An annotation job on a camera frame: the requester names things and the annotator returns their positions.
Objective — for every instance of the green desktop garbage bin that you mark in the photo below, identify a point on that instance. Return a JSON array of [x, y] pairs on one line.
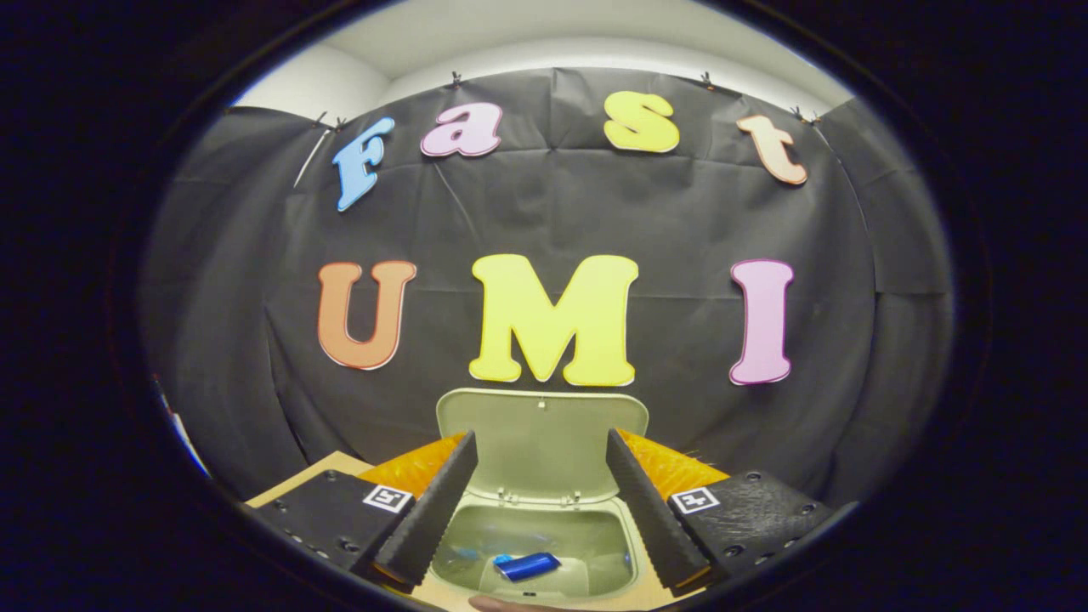
[[540, 442]]

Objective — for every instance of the wooden desktop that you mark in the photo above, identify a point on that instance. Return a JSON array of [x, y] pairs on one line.
[[323, 472]]

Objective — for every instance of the black backdrop cloth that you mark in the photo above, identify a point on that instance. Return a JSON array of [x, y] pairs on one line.
[[680, 221]]

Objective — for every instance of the blue silver pop can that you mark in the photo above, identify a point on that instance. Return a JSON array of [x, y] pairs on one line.
[[527, 566]]

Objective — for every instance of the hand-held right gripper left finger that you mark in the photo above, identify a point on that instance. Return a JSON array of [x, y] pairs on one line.
[[433, 506]]

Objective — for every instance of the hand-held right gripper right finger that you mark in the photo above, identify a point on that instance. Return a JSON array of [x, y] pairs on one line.
[[650, 510]]

